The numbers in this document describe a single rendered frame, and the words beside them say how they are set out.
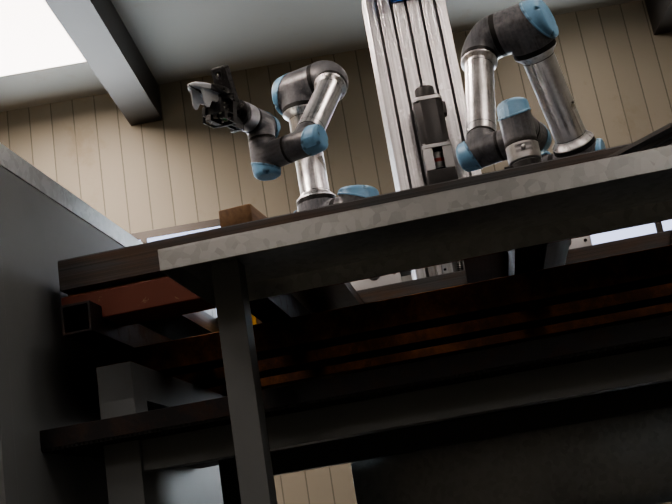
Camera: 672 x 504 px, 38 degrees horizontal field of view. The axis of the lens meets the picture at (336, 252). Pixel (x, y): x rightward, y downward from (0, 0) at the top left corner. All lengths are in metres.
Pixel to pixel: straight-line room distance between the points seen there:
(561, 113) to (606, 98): 3.61
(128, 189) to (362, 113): 1.52
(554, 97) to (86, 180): 4.09
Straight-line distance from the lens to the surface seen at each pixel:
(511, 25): 2.63
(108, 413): 1.67
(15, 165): 1.76
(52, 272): 1.80
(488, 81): 2.56
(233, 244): 1.30
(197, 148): 6.20
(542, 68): 2.67
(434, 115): 2.93
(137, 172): 6.23
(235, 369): 1.38
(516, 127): 2.27
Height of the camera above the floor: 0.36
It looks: 15 degrees up
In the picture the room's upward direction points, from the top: 9 degrees counter-clockwise
